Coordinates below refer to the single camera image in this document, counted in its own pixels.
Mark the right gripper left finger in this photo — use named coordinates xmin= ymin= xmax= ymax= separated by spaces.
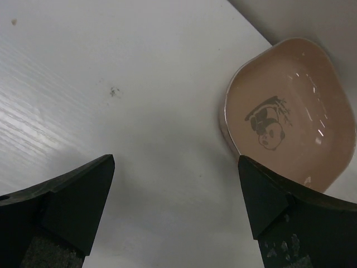
xmin=1 ymin=154 xmax=114 ymax=267

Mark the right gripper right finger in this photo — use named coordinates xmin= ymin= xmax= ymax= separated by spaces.
xmin=238 ymin=156 xmax=356 ymax=267

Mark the brown panda plate back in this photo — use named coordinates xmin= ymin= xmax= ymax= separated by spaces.
xmin=219 ymin=37 xmax=356 ymax=193

